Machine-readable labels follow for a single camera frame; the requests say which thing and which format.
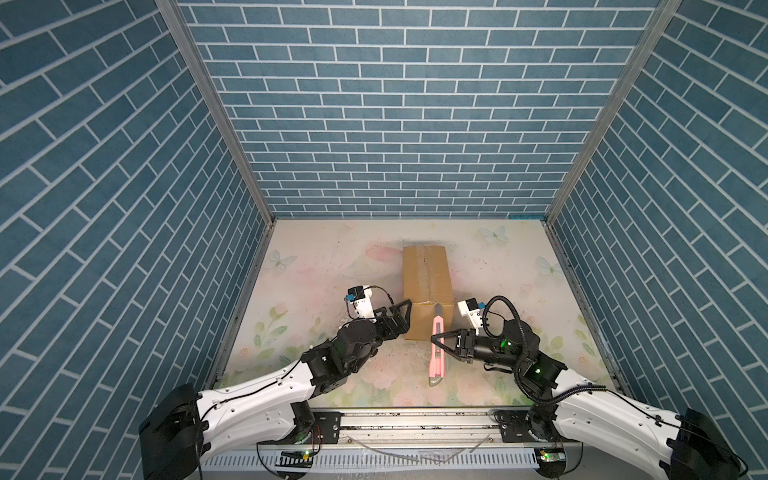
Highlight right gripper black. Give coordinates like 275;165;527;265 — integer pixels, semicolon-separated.
433;327;525;372

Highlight pink utility knife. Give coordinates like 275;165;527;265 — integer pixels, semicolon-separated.
429;304;445;387

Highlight brown cardboard express box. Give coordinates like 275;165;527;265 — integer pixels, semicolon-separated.
402;245;455;341

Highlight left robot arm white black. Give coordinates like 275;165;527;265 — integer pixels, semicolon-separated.
139;300;412;479

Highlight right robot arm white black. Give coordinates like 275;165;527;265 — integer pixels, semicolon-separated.
431;321;748;479

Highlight right controller board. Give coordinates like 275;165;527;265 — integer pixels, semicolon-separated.
533;448;567;479

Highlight controller board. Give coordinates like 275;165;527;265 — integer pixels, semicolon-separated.
533;448;567;479
274;451;315;478

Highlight left controller board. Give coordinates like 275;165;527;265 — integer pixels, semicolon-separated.
274;451;315;478

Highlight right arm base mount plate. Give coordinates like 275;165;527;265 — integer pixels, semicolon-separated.
491;409;539;443

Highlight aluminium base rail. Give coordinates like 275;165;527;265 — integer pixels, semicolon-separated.
202;407;586;477

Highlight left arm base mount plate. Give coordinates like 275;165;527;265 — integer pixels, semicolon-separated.
297;411;343;446

